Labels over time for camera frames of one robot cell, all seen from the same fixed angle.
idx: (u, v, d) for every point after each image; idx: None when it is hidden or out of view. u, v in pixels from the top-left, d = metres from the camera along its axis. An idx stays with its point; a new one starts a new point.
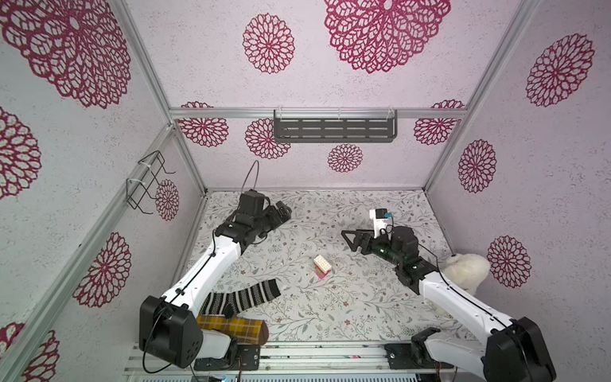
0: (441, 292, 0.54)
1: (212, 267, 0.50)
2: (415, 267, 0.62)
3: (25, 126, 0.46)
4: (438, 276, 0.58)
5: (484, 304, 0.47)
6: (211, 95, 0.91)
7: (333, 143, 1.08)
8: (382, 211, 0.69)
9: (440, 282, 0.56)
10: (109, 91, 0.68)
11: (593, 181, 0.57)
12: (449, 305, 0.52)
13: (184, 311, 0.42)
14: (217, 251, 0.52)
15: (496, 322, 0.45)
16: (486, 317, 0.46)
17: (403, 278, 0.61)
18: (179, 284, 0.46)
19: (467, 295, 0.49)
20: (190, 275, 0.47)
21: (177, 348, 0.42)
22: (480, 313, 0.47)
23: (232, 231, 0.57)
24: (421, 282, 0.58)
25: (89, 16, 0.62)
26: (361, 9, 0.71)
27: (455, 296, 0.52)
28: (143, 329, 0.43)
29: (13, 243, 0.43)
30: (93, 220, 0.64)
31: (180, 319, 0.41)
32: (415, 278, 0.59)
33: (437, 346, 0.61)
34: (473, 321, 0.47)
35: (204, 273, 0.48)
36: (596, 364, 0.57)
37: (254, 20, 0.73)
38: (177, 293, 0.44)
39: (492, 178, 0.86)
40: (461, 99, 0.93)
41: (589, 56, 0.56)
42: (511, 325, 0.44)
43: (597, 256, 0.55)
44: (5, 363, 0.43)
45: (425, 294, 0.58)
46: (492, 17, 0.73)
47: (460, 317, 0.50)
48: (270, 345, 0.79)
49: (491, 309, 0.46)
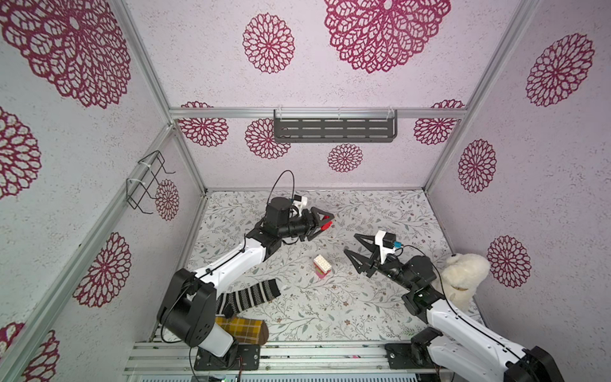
0: (450, 321, 0.54)
1: (239, 259, 0.54)
2: (422, 296, 0.62)
3: (25, 126, 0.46)
4: (445, 303, 0.58)
5: (495, 334, 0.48)
6: (211, 95, 0.91)
7: (333, 143, 1.08)
8: (393, 236, 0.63)
9: (448, 310, 0.56)
10: (109, 91, 0.68)
11: (593, 181, 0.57)
12: (458, 333, 0.52)
13: (208, 287, 0.45)
14: (247, 247, 0.58)
15: (510, 354, 0.45)
16: (499, 348, 0.46)
17: (410, 305, 0.61)
18: (209, 265, 0.51)
19: (477, 326, 0.51)
20: (220, 262, 0.52)
21: (192, 322, 0.44)
22: (492, 344, 0.47)
23: (260, 235, 0.63)
24: (429, 311, 0.58)
25: (89, 16, 0.62)
26: (361, 9, 0.71)
27: (464, 325, 0.52)
28: (163, 300, 0.46)
29: (13, 243, 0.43)
30: (92, 220, 0.64)
31: (204, 294, 0.44)
32: (423, 308, 0.59)
33: (440, 354, 0.61)
34: (487, 354, 0.47)
35: (231, 263, 0.52)
36: (596, 364, 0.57)
37: (254, 20, 0.73)
38: (208, 272, 0.49)
39: (492, 178, 0.86)
40: (461, 99, 0.93)
41: (589, 56, 0.56)
42: (524, 355, 0.44)
43: (597, 256, 0.55)
44: (5, 363, 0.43)
45: (433, 324, 0.58)
46: (492, 17, 0.73)
47: (472, 348, 0.50)
48: (270, 345, 0.79)
49: (502, 339, 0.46)
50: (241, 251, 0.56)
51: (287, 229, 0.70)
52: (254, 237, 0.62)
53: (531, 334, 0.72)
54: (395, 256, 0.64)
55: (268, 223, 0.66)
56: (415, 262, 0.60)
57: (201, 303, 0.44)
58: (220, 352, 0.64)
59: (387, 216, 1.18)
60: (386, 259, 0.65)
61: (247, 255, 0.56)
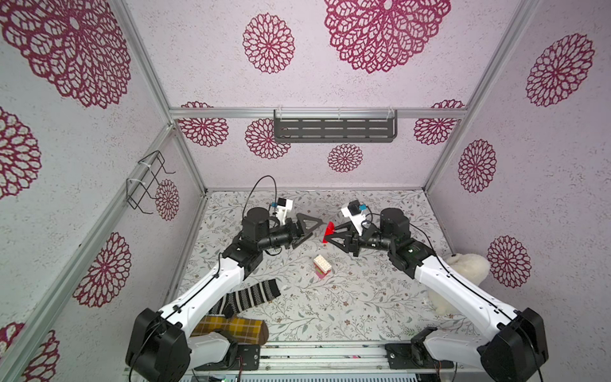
0: (441, 279, 0.51)
1: (211, 289, 0.49)
2: (412, 251, 0.57)
3: (24, 126, 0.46)
4: (437, 262, 0.54)
5: (488, 295, 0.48)
6: (211, 95, 0.91)
7: (332, 143, 1.08)
8: (355, 203, 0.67)
9: (439, 269, 0.53)
10: (109, 91, 0.68)
11: (593, 181, 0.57)
12: (449, 293, 0.49)
13: (176, 330, 0.41)
14: (221, 272, 0.53)
15: (502, 316, 0.43)
16: (491, 310, 0.44)
17: (398, 262, 0.57)
18: (177, 301, 0.46)
19: (469, 285, 0.49)
20: (191, 294, 0.47)
21: (161, 368, 0.40)
22: (485, 305, 0.45)
23: (239, 255, 0.58)
24: (418, 268, 0.54)
25: (89, 16, 0.62)
26: (361, 9, 0.71)
27: (455, 283, 0.49)
28: (130, 342, 0.43)
29: (12, 243, 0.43)
30: (93, 219, 0.64)
31: (171, 338, 0.40)
32: (411, 263, 0.55)
33: (435, 346, 0.61)
34: (478, 314, 0.45)
35: (201, 296, 0.48)
36: (596, 364, 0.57)
37: (254, 20, 0.73)
38: (175, 310, 0.44)
39: (492, 178, 0.86)
40: (461, 99, 0.93)
41: (589, 56, 0.56)
42: (515, 317, 0.43)
43: (597, 256, 0.55)
44: (5, 363, 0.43)
45: (422, 279, 0.54)
46: (492, 17, 0.73)
47: (461, 306, 0.48)
48: (269, 345, 0.79)
49: (495, 301, 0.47)
50: (214, 277, 0.51)
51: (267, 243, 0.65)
52: (231, 255, 0.57)
53: None
54: (368, 223, 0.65)
55: (246, 238, 0.61)
56: (385, 213, 0.58)
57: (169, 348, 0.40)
58: (219, 357, 0.64)
59: None
60: (362, 229, 0.65)
61: (221, 282, 0.51)
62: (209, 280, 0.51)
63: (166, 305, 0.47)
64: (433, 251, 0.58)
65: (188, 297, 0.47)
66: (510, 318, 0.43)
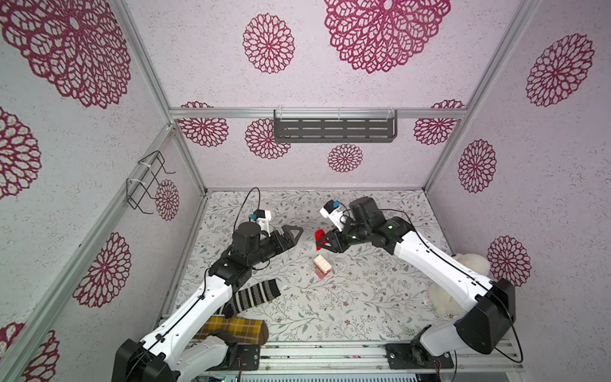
0: (421, 255, 0.50)
1: (196, 312, 0.48)
2: (392, 228, 0.56)
3: (24, 126, 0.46)
4: (416, 236, 0.54)
5: (464, 268, 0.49)
6: (211, 95, 0.91)
7: (332, 143, 1.08)
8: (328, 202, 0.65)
9: (418, 243, 0.52)
10: (109, 91, 0.68)
11: (593, 181, 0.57)
12: (428, 267, 0.50)
13: (159, 361, 0.40)
14: (208, 293, 0.51)
15: (479, 287, 0.44)
16: (469, 283, 0.45)
17: (377, 240, 0.56)
18: (160, 329, 0.44)
19: (447, 259, 0.49)
20: (175, 320, 0.46)
21: None
22: (463, 278, 0.46)
23: (226, 270, 0.56)
24: (398, 244, 0.53)
25: (89, 16, 0.62)
26: (361, 9, 0.71)
27: (433, 258, 0.49)
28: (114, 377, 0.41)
29: (12, 243, 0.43)
30: (92, 220, 0.64)
31: (153, 372, 0.39)
32: (391, 239, 0.54)
33: (431, 342, 0.62)
34: (457, 288, 0.46)
35: (185, 321, 0.46)
36: (596, 364, 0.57)
37: (254, 20, 0.73)
38: (158, 340, 0.43)
39: (492, 178, 0.86)
40: (461, 99, 0.93)
41: (589, 56, 0.56)
42: (492, 289, 0.44)
43: (597, 256, 0.55)
44: (5, 363, 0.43)
45: (400, 255, 0.54)
46: (492, 17, 0.73)
47: (439, 280, 0.49)
48: (269, 345, 0.79)
49: (472, 273, 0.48)
50: (200, 298, 0.50)
51: (258, 259, 0.65)
52: (219, 272, 0.55)
53: (533, 334, 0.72)
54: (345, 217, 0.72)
55: (235, 252, 0.60)
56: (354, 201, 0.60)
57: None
58: (219, 360, 0.64)
59: None
60: (341, 225, 0.67)
61: (206, 303, 0.49)
62: (194, 303, 0.49)
63: (149, 333, 0.43)
64: (412, 227, 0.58)
65: (173, 323, 0.45)
66: (486, 290, 0.44)
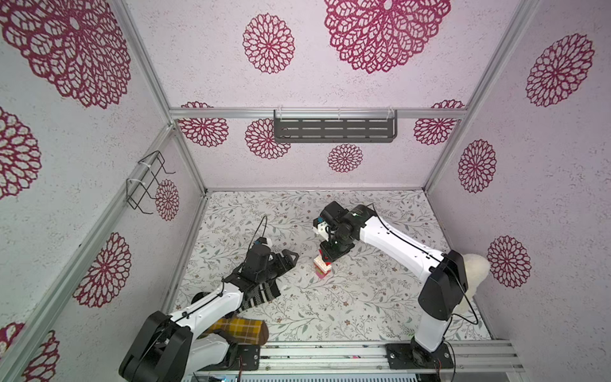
0: (382, 236, 0.54)
1: (216, 302, 0.54)
2: (355, 215, 0.59)
3: (24, 126, 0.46)
4: (377, 220, 0.57)
5: (420, 244, 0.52)
6: (211, 95, 0.91)
7: (332, 143, 1.08)
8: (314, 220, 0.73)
9: (379, 227, 0.56)
10: (110, 91, 0.68)
11: (593, 181, 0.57)
12: (388, 247, 0.54)
13: (184, 332, 0.44)
14: (225, 292, 0.58)
15: (432, 260, 0.49)
16: (423, 257, 0.49)
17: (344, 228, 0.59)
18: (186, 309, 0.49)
19: (405, 238, 0.53)
20: (198, 305, 0.51)
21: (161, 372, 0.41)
22: (418, 254, 0.50)
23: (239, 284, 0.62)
24: (362, 231, 0.57)
25: (89, 16, 0.62)
26: (361, 9, 0.71)
27: (393, 238, 0.53)
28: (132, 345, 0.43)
29: (13, 243, 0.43)
30: (92, 219, 0.64)
31: (178, 340, 0.42)
32: (356, 224, 0.57)
33: (425, 337, 0.62)
34: (414, 263, 0.50)
35: (208, 309, 0.51)
36: (596, 364, 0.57)
37: (254, 20, 0.73)
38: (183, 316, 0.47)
39: (492, 178, 0.86)
40: (461, 99, 0.93)
41: (589, 56, 0.56)
42: (443, 259, 0.48)
43: (597, 256, 0.55)
44: (5, 363, 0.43)
45: (367, 239, 0.57)
46: (492, 17, 0.73)
47: (398, 257, 0.53)
48: (269, 345, 0.79)
49: (426, 247, 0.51)
50: (219, 295, 0.56)
51: (266, 277, 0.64)
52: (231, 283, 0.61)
53: (533, 334, 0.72)
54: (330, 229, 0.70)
55: (247, 270, 0.68)
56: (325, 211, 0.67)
57: (175, 350, 0.42)
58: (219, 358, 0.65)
59: (387, 216, 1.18)
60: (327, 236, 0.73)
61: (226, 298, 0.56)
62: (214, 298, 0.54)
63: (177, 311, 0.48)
64: (375, 211, 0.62)
65: (196, 306, 0.51)
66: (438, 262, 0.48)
